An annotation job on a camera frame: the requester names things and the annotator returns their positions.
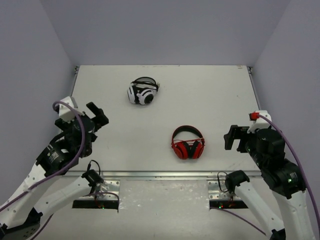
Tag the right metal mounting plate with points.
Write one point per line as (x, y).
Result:
(217, 190)

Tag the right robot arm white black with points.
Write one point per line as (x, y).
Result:
(284, 178)

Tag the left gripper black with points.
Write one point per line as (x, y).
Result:
(93, 119)

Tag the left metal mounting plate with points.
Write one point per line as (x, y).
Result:
(107, 191)

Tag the white black headphones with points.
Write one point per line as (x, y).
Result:
(142, 90)

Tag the metal mounting plate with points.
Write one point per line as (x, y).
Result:
(107, 191)
(217, 190)

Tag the aluminium rail table edge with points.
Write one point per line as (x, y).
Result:
(163, 175)

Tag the red black headphones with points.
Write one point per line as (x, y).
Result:
(188, 149)

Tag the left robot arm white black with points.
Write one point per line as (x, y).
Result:
(22, 215)

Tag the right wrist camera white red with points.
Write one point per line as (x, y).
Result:
(259, 121)

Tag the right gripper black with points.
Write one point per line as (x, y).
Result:
(235, 133)

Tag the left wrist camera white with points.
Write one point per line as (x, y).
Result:
(67, 108)

